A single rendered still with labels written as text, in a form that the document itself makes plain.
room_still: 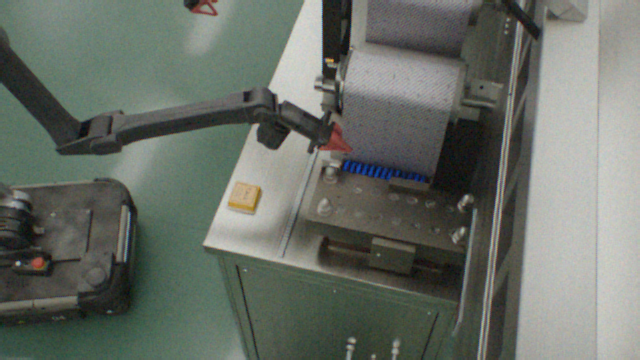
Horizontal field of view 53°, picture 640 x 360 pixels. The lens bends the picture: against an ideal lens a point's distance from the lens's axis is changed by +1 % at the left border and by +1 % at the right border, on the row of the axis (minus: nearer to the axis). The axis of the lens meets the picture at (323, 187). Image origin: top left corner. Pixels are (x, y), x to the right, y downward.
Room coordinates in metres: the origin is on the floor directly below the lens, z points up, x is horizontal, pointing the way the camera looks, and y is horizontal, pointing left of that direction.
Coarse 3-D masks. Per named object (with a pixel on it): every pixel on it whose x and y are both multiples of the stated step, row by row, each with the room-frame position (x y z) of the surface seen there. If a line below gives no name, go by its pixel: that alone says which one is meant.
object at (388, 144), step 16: (352, 128) 0.96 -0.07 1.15; (368, 128) 0.95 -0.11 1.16; (384, 128) 0.95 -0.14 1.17; (400, 128) 0.94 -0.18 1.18; (416, 128) 0.93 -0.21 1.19; (352, 144) 0.96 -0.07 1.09; (368, 144) 0.95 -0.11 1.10; (384, 144) 0.94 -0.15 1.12; (400, 144) 0.94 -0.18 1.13; (416, 144) 0.93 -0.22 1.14; (432, 144) 0.92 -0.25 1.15; (352, 160) 0.96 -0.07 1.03; (368, 160) 0.95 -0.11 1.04; (384, 160) 0.94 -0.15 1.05; (400, 160) 0.93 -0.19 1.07; (416, 160) 0.92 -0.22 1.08; (432, 160) 0.92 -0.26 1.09
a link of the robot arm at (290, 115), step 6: (282, 102) 1.02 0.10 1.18; (288, 102) 1.02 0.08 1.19; (282, 108) 1.00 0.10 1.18; (288, 108) 1.00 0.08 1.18; (294, 108) 1.00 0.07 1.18; (300, 108) 1.01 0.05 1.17; (282, 114) 0.98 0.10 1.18; (288, 114) 0.99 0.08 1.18; (294, 114) 0.99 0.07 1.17; (300, 114) 0.99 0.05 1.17; (276, 120) 0.98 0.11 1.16; (282, 120) 0.98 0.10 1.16; (288, 120) 0.98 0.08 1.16; (294, 120) 0.98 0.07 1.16; (276, 126) 0.98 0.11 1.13; (282, 126) 0.99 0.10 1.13; (288, 126) 0.98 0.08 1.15; (294, 126) 0.97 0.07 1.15
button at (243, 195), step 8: (240, 184) 0.96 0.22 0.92; (248, 184) 0.96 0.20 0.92; (232, 192) 0.94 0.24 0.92; (240, 192) 0.94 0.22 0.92; (248, 192) 0.94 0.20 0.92; (256, 192) 0.94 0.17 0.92; (232, 200) 0.91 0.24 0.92; (240, 200) 0.91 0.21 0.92; (248, 200) 0.91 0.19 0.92; (256, 200) 0.92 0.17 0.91; (240, 208) 0.90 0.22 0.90; (248, 208) 0.89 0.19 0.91
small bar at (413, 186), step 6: (390, 180) 0.89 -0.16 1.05; (396, 180) 0.89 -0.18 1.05; (402, 180) 0.89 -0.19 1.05; (408, 180) 0.89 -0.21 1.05; (414, 180) 0.89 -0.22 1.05; (390, 186) 0.88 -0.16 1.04; (396, 186) 0.87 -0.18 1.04; (402, 186) 0.87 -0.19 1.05; (408, 186) 0.87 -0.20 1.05; (414, 186) 0.87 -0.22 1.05; (420, 186) 0.87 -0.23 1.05; (426, 186) 0.87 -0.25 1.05; (414, 192) 0.86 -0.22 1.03; (420, 192) 0.86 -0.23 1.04; (426, 192) 0.86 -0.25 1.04
